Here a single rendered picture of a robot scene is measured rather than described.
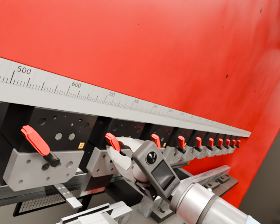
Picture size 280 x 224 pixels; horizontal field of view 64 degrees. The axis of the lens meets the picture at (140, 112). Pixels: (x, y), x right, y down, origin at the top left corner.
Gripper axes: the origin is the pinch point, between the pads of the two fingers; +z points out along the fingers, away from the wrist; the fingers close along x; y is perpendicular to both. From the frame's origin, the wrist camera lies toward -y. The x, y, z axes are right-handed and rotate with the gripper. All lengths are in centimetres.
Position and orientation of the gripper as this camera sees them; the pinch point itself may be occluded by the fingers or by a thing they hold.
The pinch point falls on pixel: (113, 142)
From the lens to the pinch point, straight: 53.9
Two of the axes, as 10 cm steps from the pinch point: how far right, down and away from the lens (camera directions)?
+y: 1.9, 6.5, 7.4
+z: -7.4, -4.0, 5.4
